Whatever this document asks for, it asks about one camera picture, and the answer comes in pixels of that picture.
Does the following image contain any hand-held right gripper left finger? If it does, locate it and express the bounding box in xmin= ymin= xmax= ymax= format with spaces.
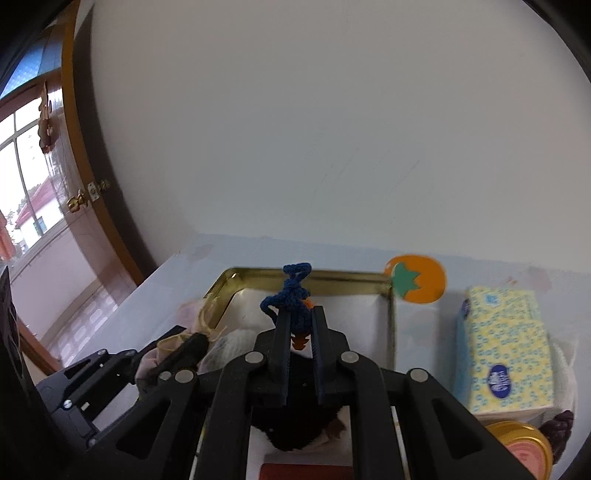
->
xmin=88 ymin=311 xmax=294 ymax=480

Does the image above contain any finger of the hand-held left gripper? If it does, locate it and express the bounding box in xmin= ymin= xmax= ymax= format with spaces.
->
xmin=154 ymin=332 xmax=209 ymax=385

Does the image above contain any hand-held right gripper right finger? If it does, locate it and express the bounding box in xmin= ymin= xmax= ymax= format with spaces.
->
xmin=313 ymin=307 xmax=539 ymax=480

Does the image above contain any beige sheer cloth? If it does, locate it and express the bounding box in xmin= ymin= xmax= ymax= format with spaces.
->
xmin=136 ymin=298 xmax=229 ymax=393

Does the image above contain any blue orange knitted toy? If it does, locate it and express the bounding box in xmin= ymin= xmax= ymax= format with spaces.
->
xmin=260 ymin=262 xmax=317 ymax=350

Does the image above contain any gold metal tin box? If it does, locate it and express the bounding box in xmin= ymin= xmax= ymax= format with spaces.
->
xmin=203 ymin=267 xmax=399 ymax=480

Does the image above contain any black cloth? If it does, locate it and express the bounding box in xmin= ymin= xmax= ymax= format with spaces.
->
xmin=252 ymin=401 xmax=352 ymax=453

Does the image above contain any dark red cloth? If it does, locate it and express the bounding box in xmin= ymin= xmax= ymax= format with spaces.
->
xmin=259 ymin=463 xmax=354 ymax=480

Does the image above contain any white fruit print tablecloth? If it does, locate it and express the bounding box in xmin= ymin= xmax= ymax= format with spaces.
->
xmin=9 ymin=233 xmax=583 ymax=480

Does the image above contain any yellow patterned tissue pack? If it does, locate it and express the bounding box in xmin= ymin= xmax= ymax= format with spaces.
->
xmin=452 ymin=285 xmax=554 ymax=414

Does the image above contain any brass window latch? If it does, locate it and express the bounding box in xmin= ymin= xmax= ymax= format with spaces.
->
xmin=67 ymin=179 xmax=112 ymax=214

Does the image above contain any yellow round tin pink label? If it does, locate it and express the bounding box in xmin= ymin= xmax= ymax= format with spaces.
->
xmin=485 ymin=420 xmax=555 ymax=480

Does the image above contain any white rolled towel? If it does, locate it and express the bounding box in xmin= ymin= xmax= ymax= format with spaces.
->
xmin=549 ymin=337 xmax=581 ymax=416

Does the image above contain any purple knitted scrunchie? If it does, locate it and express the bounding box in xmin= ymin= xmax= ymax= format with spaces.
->
xmin=542 ymin=411 xmax=576 ymax=465

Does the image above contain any brown hanging ornament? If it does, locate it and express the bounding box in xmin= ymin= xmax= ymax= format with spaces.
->
xmin=37 ymin=80 xmax=54 ymax=155

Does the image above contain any wooden window frame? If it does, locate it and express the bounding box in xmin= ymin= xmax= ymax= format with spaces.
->
xmin=0 ymin=0 xmax=160 ymax=376

